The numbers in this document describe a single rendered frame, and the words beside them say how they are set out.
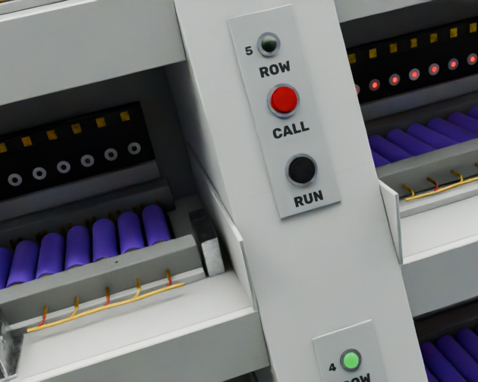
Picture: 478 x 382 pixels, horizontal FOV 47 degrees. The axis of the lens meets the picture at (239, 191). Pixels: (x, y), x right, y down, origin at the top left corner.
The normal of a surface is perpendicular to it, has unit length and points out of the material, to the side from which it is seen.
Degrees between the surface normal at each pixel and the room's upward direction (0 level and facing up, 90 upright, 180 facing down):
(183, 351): 110
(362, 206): 90
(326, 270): 90
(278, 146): 90
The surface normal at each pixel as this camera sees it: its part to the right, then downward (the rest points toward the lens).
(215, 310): -0.18, -0.89
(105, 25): 0.25, 0.37
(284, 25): 0.17, 0.04
